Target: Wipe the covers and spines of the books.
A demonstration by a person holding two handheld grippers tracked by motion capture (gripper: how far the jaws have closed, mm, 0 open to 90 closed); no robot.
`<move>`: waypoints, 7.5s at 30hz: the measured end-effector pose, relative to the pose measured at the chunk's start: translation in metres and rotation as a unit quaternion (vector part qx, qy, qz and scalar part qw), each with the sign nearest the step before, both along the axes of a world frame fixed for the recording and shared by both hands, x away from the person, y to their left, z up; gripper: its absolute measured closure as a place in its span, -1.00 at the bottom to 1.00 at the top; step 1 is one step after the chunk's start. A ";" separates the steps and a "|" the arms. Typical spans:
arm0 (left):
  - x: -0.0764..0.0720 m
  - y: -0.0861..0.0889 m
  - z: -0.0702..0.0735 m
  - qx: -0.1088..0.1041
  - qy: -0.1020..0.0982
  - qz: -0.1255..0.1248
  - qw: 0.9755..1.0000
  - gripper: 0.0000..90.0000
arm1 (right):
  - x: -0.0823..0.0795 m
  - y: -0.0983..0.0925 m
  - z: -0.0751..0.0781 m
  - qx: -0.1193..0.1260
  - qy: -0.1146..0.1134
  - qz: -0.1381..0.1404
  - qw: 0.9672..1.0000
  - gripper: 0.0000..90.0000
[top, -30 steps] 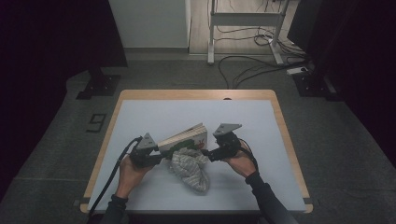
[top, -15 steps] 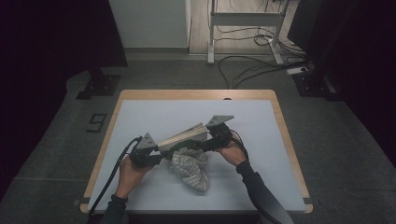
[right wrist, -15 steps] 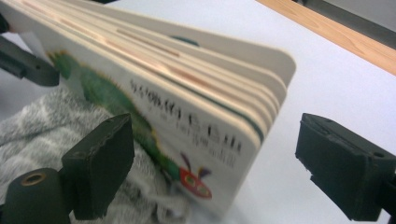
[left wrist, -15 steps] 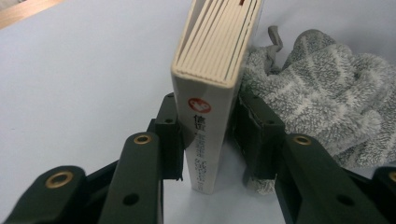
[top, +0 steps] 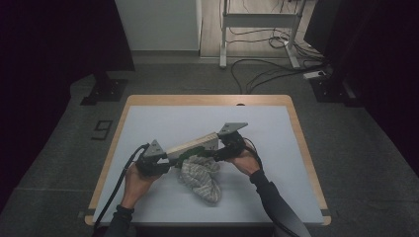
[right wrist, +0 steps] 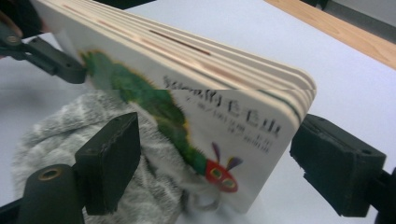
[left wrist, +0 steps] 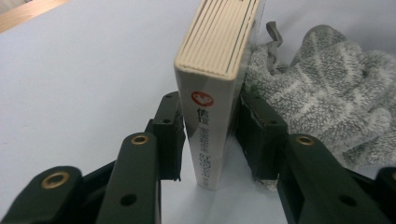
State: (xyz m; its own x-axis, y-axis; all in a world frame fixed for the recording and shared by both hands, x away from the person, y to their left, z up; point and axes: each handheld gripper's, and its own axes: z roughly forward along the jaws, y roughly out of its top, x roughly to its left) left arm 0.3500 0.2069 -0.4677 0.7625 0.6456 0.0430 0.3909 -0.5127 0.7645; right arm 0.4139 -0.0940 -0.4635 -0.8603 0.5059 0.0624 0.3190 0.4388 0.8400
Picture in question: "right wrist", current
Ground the white caterpillar board book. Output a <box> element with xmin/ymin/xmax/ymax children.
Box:
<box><xmin>31</xmin><ymin>0</ymin><xmax>318</xmax><ymax>215</ymax></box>

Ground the grey fuzzy striped sock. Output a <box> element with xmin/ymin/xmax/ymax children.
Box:
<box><xmin>12</xmin><ymin>90</ymin><xmax>219</xmax><ymax>224</ymax></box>

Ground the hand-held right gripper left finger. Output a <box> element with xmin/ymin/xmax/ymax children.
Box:
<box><xmin>74</xmin><ymin>111</ymin><xmax>142</xmax><ymax>217</ymax></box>

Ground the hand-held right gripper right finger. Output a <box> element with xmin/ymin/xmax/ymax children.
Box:
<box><xmin>289</xmin><ymin>113</ymin><xmax>387</xmax><ymax>217</ymax></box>

